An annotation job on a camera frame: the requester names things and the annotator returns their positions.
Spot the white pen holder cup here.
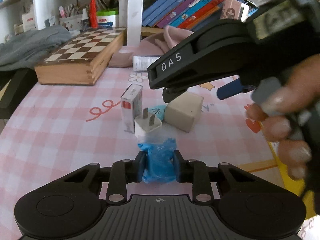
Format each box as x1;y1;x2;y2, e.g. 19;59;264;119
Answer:
59;15;82;31

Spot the blue plastic bag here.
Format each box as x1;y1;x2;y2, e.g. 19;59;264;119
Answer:
138;138;177;184

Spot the pink purple cloth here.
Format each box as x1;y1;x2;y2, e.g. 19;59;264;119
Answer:
108;25;193;68

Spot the pink checkered tablecloth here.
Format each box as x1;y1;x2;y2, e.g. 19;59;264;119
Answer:
1;68;302;239

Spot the grey cloth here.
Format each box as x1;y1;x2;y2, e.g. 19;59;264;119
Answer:
1;25;72;72

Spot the small red white box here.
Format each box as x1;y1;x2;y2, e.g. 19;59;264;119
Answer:
120;84;143;133

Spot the wooden chess board box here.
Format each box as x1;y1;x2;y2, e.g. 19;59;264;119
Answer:
35;28;126;86

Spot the green lid white jar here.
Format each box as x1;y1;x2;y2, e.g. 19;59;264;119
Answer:
96;8;119;28

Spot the row of leaning books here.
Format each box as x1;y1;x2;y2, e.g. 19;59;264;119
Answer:
142;0;256;28

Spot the small light blue clip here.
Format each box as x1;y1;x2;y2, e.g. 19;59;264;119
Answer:
148;105;167;121

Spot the beige sponge block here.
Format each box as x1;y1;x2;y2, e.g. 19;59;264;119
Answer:
164;92;203;132

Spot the red tassel ornament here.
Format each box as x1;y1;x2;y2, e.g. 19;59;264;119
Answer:
89;0;98;29

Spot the white spray bottle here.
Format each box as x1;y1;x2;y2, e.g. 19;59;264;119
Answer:
132;56;160;72

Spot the white power plug adapter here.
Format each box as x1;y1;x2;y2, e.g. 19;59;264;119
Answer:
135;108;162;143

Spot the person's right hand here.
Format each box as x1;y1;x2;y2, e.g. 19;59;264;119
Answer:
246;54;319;180

